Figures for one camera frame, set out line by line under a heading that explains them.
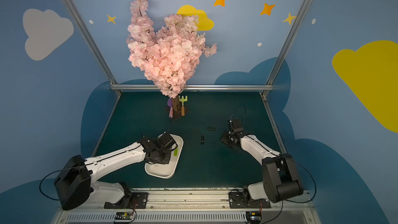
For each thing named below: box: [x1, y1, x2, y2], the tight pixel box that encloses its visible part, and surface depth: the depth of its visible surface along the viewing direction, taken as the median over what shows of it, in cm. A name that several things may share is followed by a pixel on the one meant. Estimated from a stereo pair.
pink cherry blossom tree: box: [126, 0, 218, 112], surface depth 66 cm
